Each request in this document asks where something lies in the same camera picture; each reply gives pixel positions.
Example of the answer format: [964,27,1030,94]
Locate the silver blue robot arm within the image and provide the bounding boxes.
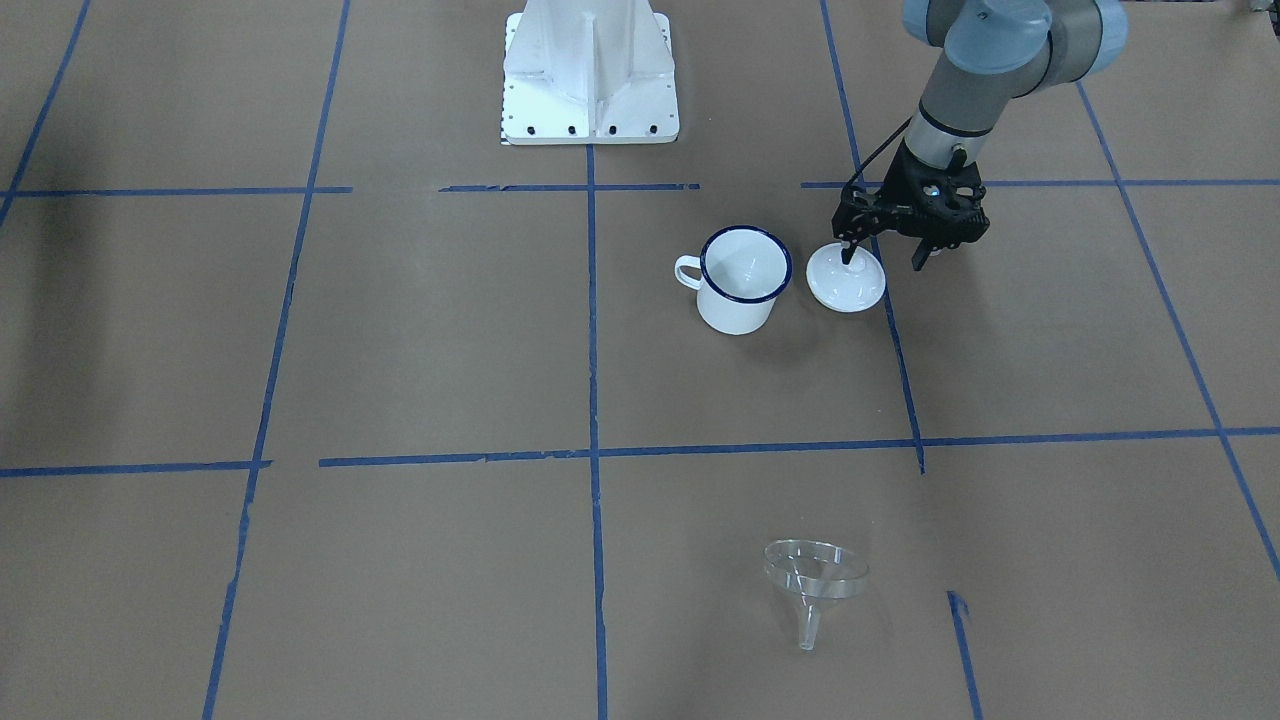
[832,1,1129,269]

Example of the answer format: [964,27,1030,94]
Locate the clear plastic funnel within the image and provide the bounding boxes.
[762,538,870,653]

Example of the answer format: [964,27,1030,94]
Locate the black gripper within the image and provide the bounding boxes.
[835,141,989,266]

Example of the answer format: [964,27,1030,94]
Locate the white cup lid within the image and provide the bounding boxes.
[805,242,886,313]

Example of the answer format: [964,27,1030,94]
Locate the white pedestal column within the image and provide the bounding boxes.
[500,1,681,146]

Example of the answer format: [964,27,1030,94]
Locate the white enamel cup blue rim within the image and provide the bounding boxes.
[673,225,794,336]

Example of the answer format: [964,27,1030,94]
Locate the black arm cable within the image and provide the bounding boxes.
[846,117,913,197]

